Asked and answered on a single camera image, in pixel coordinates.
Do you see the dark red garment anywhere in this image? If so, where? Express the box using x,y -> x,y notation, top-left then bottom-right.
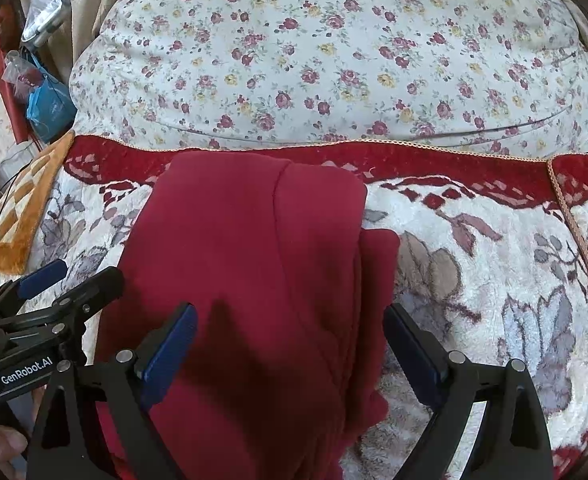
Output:
94,152 -> 402,480

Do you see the plastic bag with red contents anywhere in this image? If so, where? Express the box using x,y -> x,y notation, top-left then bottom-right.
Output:
3,52 -> 46,102

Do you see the white floral quilt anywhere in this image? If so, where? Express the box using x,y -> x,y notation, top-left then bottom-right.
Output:
69,0 -> 588,156

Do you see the blue plastic bag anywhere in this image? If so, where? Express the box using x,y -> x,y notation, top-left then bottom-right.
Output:
26,55 -> 77,143

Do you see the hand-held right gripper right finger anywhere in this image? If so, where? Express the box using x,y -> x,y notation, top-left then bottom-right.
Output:
383,302 -> 555,480

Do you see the red wooden furniture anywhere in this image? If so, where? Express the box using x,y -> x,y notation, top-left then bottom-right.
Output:
0,4 -> 31,146

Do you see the red and white floral blanket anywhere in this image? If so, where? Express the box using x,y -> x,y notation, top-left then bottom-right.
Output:
0,132 -> 588,480

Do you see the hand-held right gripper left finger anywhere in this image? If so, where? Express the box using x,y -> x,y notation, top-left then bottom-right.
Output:
26,302 -> 198,480

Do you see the beige curtain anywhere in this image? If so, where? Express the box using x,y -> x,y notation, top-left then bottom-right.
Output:
19,0 -> 160,61

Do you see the clear plastic bag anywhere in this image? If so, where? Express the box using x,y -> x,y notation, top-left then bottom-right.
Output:
20,0 -> 72,52

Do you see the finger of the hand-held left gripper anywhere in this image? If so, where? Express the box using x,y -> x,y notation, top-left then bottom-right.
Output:
0,266 -> 126,345
0,259 -> 70,326

